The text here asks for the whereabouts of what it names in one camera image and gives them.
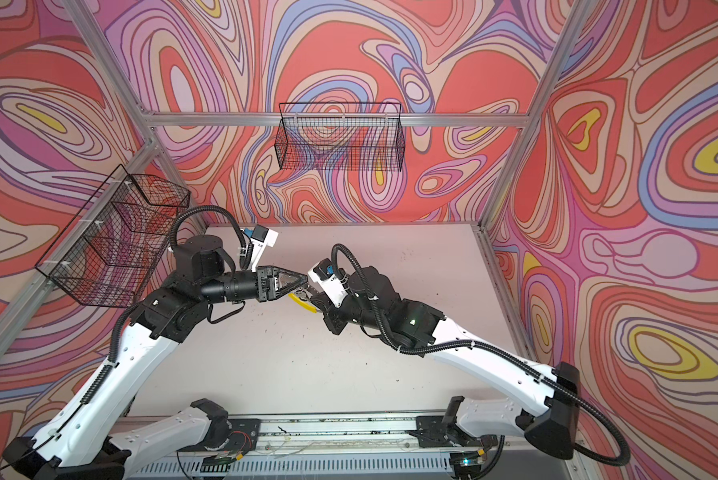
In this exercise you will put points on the large keyring with yellow sleeve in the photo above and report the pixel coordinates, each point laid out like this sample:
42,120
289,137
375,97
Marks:
302,296

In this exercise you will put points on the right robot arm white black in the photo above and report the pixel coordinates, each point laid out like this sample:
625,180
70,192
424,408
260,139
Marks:
543,403

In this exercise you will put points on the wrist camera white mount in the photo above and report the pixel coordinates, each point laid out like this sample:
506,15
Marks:
324,274
259,238

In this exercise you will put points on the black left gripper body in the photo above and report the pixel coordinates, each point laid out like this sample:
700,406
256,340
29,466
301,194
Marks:
250,287

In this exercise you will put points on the black wire basket wall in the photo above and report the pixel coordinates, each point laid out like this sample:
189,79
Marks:
340,136
107,252

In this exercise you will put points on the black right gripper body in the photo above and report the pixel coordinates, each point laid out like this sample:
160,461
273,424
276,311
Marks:
354,313

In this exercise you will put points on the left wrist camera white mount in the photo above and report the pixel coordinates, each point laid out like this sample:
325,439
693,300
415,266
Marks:
259,238

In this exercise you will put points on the black wire basket back wall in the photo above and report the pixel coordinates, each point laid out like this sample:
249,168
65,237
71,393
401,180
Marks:
340,136

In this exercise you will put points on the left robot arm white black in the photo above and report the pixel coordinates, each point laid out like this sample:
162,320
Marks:
78,442

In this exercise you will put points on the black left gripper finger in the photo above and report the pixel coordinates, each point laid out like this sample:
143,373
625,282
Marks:
284,288
286,275

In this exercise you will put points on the black wire basket left wall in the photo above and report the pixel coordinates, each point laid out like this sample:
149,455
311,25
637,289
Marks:
107,252

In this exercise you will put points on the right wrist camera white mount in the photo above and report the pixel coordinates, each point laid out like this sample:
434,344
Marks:
324,274

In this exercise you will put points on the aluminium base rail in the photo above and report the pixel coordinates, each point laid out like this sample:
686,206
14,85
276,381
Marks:
376,444

